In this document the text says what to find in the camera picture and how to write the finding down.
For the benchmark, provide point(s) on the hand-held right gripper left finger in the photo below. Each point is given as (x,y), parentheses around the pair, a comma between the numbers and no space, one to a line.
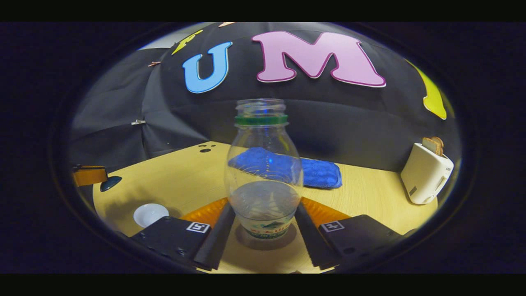
(213,242)

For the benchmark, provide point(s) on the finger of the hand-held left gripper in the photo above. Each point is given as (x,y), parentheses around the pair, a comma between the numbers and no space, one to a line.
(88,175)

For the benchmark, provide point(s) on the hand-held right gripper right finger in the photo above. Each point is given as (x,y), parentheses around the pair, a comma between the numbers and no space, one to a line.
(316,242)

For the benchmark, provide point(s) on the teal teacup lid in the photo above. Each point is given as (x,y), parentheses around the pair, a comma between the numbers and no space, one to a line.
(111,183)

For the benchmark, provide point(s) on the teal teacup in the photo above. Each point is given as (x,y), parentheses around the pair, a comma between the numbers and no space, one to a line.
(151,213)

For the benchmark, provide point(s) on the clear plastic water bottle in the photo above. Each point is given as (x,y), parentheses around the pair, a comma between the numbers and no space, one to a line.
(263,181)

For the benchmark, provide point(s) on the blue towel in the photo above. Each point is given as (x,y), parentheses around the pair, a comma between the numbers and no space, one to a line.
(320,172)

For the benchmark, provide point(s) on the black backdrop cloth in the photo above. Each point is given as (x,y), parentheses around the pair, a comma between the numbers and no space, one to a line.
(349,123)

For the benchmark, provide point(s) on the white toaster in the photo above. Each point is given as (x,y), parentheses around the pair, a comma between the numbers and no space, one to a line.
(425,176)

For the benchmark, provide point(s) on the toast slice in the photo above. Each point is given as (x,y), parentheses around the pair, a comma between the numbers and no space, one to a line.
(429,144)
(439,144)

